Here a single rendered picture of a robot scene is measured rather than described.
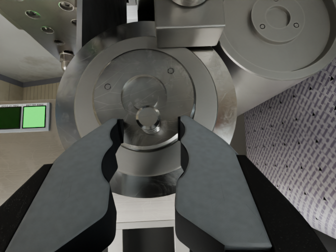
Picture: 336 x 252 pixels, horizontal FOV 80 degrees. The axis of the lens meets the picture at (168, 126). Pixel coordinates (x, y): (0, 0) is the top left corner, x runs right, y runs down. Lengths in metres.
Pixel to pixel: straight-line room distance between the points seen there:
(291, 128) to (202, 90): 0.17
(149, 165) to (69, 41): 0.43
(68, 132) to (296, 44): 0.21
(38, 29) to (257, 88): 0.44
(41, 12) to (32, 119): 0.25
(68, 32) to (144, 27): 0.33
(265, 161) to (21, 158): 0.53
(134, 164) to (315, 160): 0.20
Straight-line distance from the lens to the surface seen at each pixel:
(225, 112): 0.17
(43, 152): 0.57
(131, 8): 0.63
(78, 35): 0.22
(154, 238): 0.61
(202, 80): 0.17
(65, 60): 0.58
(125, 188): 0.16
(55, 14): 0.47
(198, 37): 0.17
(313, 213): 0.31
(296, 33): 0.23
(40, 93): 3.85
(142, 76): 0.16
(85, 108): 0.17
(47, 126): 0.57
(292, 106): 0.30
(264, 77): 0.19
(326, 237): 0.45
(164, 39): 0.17
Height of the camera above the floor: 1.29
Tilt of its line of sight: 8 degrees down
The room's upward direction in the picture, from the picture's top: 177 degrees clockwise
